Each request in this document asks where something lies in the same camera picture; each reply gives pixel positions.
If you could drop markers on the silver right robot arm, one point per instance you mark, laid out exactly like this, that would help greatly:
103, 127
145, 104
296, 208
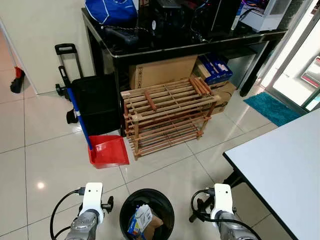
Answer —
232, 231

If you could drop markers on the black round rubbish bin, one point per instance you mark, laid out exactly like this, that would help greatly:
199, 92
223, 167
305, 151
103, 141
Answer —
162, 202

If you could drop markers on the white blue crumpled package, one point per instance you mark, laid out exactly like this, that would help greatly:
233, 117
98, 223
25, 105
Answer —
141, 217

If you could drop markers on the black slanted table leg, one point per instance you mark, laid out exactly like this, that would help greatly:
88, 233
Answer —
235, 177

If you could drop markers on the brown cardboard scrap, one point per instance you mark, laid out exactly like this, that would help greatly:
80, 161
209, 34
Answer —
155, 225

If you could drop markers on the black trolley case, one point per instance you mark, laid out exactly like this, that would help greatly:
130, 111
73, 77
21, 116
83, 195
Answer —
97, 102

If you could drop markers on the wooden slatted shoe rack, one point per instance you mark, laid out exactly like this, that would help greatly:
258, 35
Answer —
170, 107

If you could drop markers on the small brown cardboard box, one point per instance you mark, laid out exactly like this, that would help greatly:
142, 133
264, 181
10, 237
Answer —
225, 97

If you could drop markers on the teal floor mat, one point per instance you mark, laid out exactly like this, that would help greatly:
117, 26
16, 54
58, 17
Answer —
272, 109

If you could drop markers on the blue printed carton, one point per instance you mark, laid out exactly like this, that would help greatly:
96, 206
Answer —
216, 69

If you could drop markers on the large brown cardboard box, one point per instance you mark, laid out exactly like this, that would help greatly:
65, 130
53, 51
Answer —
162, 72

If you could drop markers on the red black hand brush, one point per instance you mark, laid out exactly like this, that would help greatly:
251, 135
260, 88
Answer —
17, 82

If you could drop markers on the black glossy desk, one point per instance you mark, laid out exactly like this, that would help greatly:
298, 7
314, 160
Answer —
190, 42

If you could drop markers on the black power adapter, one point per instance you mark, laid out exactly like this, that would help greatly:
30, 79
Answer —
120, 36

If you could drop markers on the blue fabric bag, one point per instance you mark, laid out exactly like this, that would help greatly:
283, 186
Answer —
111, 11

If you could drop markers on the black computer case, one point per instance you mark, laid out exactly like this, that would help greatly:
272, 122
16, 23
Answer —
225, 14

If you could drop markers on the white appliance box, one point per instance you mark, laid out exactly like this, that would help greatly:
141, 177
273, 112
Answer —
265, 15

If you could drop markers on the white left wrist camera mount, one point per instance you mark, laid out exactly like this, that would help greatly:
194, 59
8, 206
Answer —
92, 197

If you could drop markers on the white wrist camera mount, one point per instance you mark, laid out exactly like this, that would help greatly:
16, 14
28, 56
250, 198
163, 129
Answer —
92, 197
222, 200

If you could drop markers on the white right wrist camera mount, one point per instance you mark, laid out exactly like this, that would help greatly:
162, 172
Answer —
222, 200

